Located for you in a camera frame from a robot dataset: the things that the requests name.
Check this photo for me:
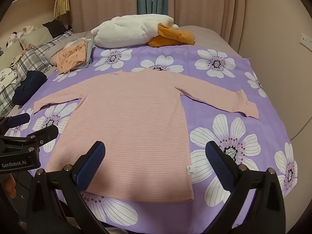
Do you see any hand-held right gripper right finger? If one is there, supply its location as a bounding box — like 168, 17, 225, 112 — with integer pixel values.
205, 141, 286, 234

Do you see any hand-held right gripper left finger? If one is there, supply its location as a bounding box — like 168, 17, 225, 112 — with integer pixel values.
26, 141, 115, 234

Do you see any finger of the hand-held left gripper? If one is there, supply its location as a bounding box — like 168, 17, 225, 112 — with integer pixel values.
0, 113, 31, 129
0, 125, 59, 155

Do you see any pink striped shirt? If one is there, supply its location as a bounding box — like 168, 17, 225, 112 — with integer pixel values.
33, 69, 259, 203

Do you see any person's left hand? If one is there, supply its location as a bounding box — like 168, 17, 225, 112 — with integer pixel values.
4, 174, 16, 199

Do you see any white printed plaid pillow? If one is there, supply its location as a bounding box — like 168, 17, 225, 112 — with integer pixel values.
0, 54, 32, 114

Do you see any navy cloth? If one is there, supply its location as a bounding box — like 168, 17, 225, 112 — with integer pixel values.
12, 70, 48, 106

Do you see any grey plaid pillow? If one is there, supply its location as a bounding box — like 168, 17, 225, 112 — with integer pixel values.
18, 29, 74, 74

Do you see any purple floral bedsheet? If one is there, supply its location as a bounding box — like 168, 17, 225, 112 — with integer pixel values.
5, 46, 299, 227

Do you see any black and white plush toy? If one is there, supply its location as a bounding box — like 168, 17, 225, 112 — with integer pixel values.
6, 31, 19, 48

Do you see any cream pillow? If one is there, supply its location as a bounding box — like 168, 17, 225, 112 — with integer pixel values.
19, 27, 53, 47

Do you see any grey folded garment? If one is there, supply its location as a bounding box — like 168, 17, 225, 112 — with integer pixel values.
50, 38, 95, 69

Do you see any dark brown cloth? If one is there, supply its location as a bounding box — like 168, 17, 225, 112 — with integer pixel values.
42, 19, 72, 37

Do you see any cream headboard shelf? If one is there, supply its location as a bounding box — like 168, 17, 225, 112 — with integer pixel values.
0, 0, 70, 33

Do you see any yellow tassel fringe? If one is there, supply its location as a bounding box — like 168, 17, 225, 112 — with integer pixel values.
53, 0, 71, 18

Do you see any white goose plush toy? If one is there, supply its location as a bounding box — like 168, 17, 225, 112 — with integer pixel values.
91, 14, 196, 48

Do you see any pink curtain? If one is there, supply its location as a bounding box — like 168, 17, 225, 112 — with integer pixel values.
69, 0, 246, 54

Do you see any thin white cable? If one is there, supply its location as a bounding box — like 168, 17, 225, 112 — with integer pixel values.
290, 116, 312, 139

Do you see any white wall socket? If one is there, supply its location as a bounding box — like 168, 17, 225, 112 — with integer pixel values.
300, 33, 312, 50

